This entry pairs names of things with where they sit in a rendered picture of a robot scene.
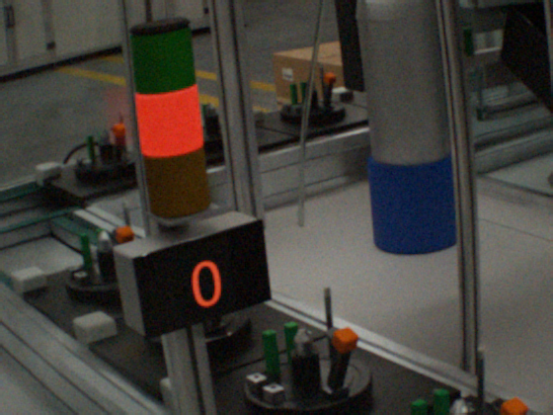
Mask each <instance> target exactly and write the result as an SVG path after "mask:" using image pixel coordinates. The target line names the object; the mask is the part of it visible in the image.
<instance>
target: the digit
mask: <svg viewBox="0 0 553 415"><path fill-rule="evenodd" d="M175 259H176V266H177V272H178V279H179V285H180V293H181V300H182V306H183V312H184V319H185V323H186V322H189V321H192V320H195V319H197V318H200V317H206V316H208V315H210V314H212V313H215V312H218V311H221V310H224V309H229V308H232V307H235V301H234V294H233V287H232V279H231V272H230V264H229V256H228V249H227V240H226V237H224V238H221V239H218V240H215V241H212V242H209V243H206V244H202V245H199V246H197V247H194V248H191V249H185V250H181V251H179V252H176V253H175Z"/></svg>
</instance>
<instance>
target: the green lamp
mask: <svg viewBox="0 0 553 415"><path fill-rule="evenodd" d="M192 39H193V36H192V29H191V27H190V26H189V25H188V26H187V27H186V28H184V29H180V30H176V31H173V32H168V33H162V34H154V35H143V36H134V35H133V34H131V35H130V48H131V54H132V57H131V60H132V66H133V79H134V85H135V93H137V94H138V95H160V94H169V93H174V92H179V91H183V90H186V89H189V88H192V87H194V86H195V85H196V84H197V78H196V71H195V56H194V49H193V42H192Z"/></svg>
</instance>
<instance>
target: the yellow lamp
mask: <svg viewBox="0 0 553 415"><path fill-rule="evenodd" d="M143 161H144V165H143V168H144V174H145V181H146V187H147V194H148V201H149V206H150V213H152V214H154V215H156V216H161V217H179V216H186V215H191V214H194V213H197V212H200V211H202V210H205V209H206V208H208V207H209V206H210V204H211V201H210V193H209V186H208V179H207V172H206V164H205V156H204V149H203V145H201V147H199V148H198V149H196V150H193V151H190V152H186V153H182V154H177V155H170V156H150V155H146V154H144V153H143Z"/></svg>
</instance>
